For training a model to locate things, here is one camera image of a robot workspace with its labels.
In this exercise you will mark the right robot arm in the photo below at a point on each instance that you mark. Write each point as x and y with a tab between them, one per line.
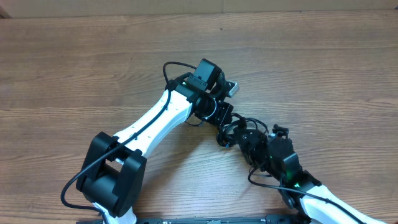
276	165

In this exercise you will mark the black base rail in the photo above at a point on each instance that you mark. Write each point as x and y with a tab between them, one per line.
269	219

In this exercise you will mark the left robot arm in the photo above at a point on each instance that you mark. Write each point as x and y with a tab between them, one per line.
113	170

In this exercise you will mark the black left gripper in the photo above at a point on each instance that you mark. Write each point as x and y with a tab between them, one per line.
224	115

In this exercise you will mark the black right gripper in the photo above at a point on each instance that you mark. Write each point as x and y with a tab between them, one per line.
250	145

